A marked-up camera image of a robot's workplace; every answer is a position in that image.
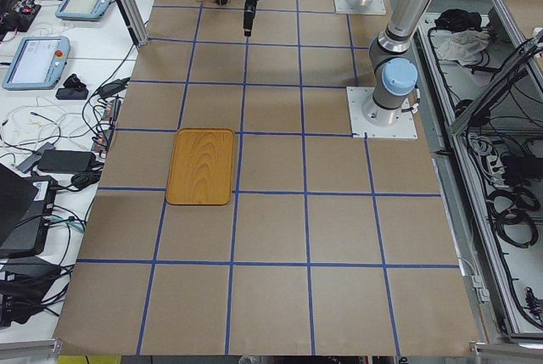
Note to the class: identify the wooden tray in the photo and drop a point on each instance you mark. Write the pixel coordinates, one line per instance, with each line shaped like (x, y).
(201, 167)

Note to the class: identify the far teach pendant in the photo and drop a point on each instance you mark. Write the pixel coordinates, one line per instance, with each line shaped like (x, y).
(85, 10)

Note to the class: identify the teach pendant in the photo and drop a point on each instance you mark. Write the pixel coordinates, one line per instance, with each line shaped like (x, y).
(38, 63)
(85, 10)

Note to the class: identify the near teach pendant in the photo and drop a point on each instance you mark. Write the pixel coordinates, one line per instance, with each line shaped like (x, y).
(38, 63)

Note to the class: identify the black power adapter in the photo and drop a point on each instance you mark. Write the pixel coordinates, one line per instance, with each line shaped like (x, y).
(65, 161)

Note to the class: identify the black laptop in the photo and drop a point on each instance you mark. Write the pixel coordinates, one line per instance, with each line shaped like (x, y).
(26, 203)

